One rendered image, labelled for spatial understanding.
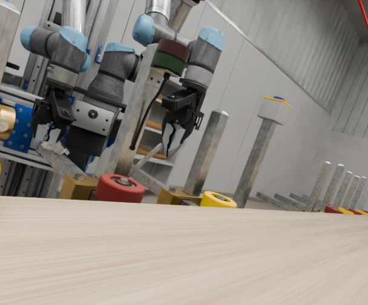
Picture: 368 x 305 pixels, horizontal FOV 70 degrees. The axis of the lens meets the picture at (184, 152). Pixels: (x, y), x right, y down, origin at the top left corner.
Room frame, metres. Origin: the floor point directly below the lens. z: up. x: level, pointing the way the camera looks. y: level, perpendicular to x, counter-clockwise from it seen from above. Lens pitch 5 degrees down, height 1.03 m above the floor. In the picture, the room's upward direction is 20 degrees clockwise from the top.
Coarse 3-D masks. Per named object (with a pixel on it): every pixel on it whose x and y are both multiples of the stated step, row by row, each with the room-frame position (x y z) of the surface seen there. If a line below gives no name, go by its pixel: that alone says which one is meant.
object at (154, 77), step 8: (176, 56) 0.48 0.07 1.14; (152, 72) 0.51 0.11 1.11; (160, 72) 0.51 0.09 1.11; (168, 72) 0.48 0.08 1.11; (152, 80) 0.52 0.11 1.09; (160, 80) 0.53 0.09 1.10; (160, 88) 0.50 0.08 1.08; (152, 104) 0.51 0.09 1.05; (144, 120) 0.52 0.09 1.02; (136, 136) 0.52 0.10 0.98
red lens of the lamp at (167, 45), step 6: (162, 42) 0.48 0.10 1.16; (168, 42) 0.47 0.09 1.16; (174, 42) 0.47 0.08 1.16; (162, 48) 0.48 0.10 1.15; (168, 48) 0.47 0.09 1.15; (174, 48) 0.47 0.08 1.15; (180, 48) 0.48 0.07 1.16; (186, 48) 0.49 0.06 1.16; (174, 54) 0.47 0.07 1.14; (180, 54) 0.48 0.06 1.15; (186, 54) 0.49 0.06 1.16; (186, 60) 0.50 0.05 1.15
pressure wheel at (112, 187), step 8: (104, 176) 0.43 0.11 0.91; (112, 176) 0.45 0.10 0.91; (120, 176) 0.47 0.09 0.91; (104, 184) 0.41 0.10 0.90; (112, 184) 0.41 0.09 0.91; (120, 184) 0.44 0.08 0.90; (128, 184) 0.44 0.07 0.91; (136, 184) 0.46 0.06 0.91; (96, 192) 0.42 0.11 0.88; (104, 192) 0.41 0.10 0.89; (112, 192) 0.41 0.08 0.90; (120, 192) 0.41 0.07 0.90; (128, 192) 0.41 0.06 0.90; (136, 192) 0.42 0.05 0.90; (104, 200) 0.41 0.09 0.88; (112, 200) 0.41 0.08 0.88; (120, 200) 0.41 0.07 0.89; (128, 200) 0.41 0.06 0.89; (136, 200) 0.42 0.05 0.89
